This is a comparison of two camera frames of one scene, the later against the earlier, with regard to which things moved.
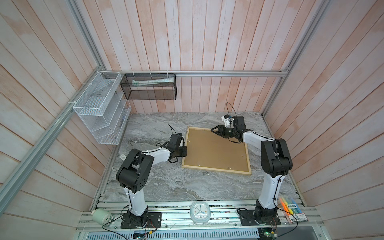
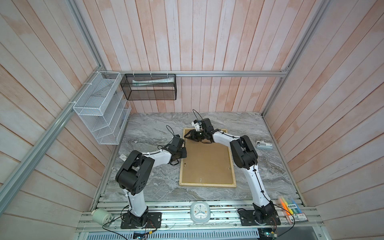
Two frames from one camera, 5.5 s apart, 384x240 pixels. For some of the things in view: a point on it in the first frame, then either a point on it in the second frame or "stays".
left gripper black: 183,154 stays
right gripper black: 220,128 to 192,135
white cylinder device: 102,217 stays
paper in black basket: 142,82 stays
